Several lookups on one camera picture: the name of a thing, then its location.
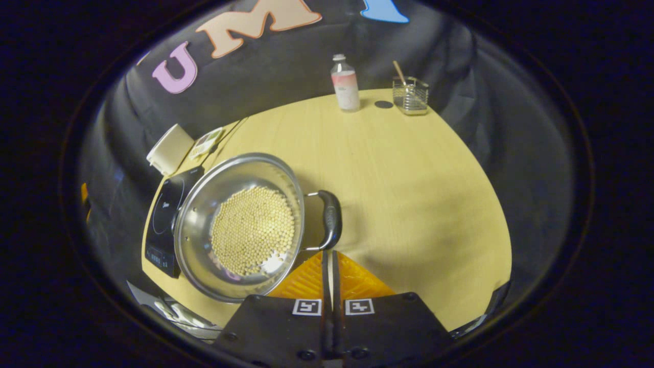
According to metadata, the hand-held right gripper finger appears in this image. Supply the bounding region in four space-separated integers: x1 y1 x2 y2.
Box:
332 249 453 368
212 249 330 368

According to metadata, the black induction cooktop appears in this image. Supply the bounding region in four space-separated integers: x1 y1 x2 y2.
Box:
145 166 205 279

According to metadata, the stainless steel pot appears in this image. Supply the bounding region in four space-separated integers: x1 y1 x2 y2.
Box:
173 152 343 304

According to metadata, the pile of yellow beans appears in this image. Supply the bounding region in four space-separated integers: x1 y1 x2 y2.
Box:
211 186 296 277

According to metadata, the white boxy appliance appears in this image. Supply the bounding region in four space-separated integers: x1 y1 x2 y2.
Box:
147 124 195 176

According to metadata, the white divided bean dish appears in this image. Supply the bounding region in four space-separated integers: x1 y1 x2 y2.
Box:
190 127 224 159

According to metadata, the clear bottle with pink label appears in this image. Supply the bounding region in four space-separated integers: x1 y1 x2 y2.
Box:
331 54 361 112

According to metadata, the clear glass holder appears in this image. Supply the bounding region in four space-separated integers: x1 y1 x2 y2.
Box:
392 76 430 116

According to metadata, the black power cable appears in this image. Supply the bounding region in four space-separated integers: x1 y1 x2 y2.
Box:
215 118 249 154

